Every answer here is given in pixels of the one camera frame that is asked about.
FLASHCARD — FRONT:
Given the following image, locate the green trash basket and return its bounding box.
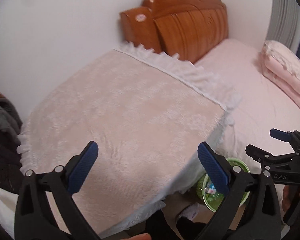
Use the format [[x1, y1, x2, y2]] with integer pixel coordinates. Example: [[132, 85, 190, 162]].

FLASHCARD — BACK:
[[196, 157, 251, 213]]

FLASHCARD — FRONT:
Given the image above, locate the person's right hand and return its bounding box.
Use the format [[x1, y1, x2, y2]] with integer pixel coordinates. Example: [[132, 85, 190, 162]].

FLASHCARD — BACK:
[[282, 185, 291, 212]]

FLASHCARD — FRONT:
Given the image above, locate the person's left hand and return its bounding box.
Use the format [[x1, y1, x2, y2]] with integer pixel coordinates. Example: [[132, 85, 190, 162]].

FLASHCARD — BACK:
[[121, 233, 152, 240]]

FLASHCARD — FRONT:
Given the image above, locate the pink bed sheet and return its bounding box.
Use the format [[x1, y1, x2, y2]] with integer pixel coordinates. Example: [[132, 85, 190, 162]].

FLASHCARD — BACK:
[[195, 39, 300, 173]]

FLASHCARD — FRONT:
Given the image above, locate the folded pink blanket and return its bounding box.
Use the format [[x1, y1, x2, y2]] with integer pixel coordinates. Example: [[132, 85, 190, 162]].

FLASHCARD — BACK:
[[260, 40, 300, 108]]

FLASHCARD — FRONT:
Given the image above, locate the grey quilted jacket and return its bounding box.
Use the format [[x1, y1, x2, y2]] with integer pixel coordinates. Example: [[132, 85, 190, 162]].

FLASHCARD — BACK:
[[0, 98, 22, 137]]

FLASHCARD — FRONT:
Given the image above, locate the white radiator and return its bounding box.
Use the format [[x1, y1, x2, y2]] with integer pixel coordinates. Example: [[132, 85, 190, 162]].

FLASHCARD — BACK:
[[266, 0, 300, 53]]

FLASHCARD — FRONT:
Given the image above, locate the pink lace table cover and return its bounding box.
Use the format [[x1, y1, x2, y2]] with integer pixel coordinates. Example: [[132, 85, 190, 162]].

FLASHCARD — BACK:
[[17, 43, 241, 237]]

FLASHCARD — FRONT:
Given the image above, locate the wooden headboard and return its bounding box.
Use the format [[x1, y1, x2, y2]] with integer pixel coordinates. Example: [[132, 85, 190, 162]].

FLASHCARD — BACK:
[[120, 0, 229, 63]]

